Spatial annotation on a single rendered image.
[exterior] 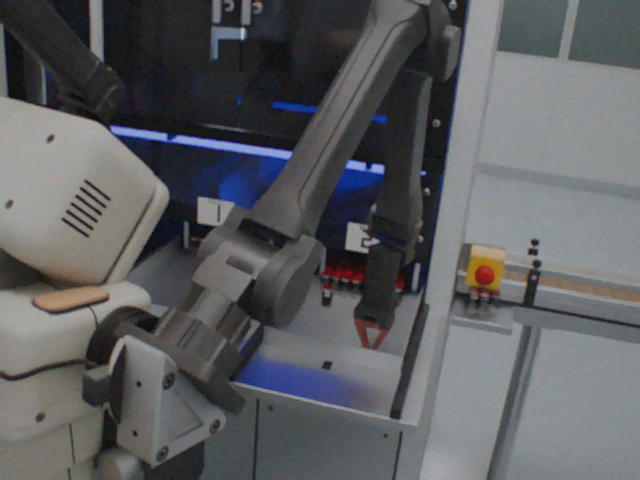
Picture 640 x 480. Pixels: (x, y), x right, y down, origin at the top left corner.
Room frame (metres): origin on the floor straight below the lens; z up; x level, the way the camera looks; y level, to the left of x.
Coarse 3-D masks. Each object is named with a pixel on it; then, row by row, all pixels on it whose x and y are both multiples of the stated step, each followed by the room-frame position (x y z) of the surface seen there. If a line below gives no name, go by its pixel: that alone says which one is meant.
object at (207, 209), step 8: (200, 200) 1.39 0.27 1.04; (208, 200) 1.39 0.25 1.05; (216, 200) 1.38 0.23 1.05; (200, 208) 1.39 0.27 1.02; (208, 208) 1.39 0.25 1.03; (216, 208) 1.38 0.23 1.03; (224, 208) 1.38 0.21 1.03; (200, 216) 1.39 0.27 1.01; (208, 216) 1.39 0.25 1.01; (216, 216) 1.38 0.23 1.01; (224, 216) 1.38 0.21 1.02; (208, 224) 1.39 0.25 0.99; (216, 224) 1.38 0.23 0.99
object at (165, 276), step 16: (176, 240) 1.48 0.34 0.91; (160, 256) 1.40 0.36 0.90; (176, 256) 1.44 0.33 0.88; (192, 256) 1.45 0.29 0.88; (144, 272) 1.32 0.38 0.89; (160, 272) 1.35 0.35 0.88; (176, 272) 1.35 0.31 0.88; (144, 288) 1.26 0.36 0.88; (160, 288) 1.27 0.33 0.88; (176, 288) 1.28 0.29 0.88; (160, 304) 1.14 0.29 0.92; (176, 304) 1.20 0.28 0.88
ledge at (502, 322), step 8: (456, 296) 1.36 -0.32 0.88; (456, 304) 1.32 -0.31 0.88; (464, 304) 1.32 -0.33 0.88; (504, 304) 1.34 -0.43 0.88; (456, 312) 1.28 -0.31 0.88; (464, 312) 1.29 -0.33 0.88; (504, 312) 1.30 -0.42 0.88; (512, 312) 1.31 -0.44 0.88; (456, 320) 1.26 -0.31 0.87; (464, 320) 1.26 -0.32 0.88; (472, 320) 1.25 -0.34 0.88; (480, 320) 1.26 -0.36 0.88; (488, 320) 1.26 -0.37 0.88; (496, 320) 1.26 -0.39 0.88; (504, 320) 1.26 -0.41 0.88; (512, 320) 1.27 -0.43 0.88; (472, 328) 1.25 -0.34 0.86; (480, 328) 1.25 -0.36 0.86; (488, 328) 1.24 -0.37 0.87; (496, 328) 1.24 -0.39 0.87; (504, 328) 1.24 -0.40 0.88; (512, 328) 1.23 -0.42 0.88
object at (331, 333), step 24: (312, 288) 1.33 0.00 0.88; (312, 312) 1.22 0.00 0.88; (336, 312) 1.23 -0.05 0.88; (408, 312) 1.26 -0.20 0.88; (264, 336) 1.08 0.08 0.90; (288, 336) 1.07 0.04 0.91; (312, 336) 1.13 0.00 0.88; (336, 336) 1.13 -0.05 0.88; (408, 336) 1.10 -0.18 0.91; (360, 360) 1.04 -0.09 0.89; (384, 360) 1.03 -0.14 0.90
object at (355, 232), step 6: (348, 228) 1.32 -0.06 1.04; (354, 228) 1.31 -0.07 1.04; (360, 228) 1.31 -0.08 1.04; (366, 228) 1.31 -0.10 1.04; (348, 234) 1.32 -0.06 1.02; (354, 234) 1.31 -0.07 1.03; (360, 234) 1.31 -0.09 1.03; (348, 240) 1.32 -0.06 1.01; (354, 240) 1.31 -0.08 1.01; (360, 240) 1.31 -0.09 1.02; (372, 240) 1.30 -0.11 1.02; (348, 246) 1.31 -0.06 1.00; (354, 246) 1.31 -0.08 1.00; (360, 246) 1.31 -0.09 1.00; (366, 252) 1.31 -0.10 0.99
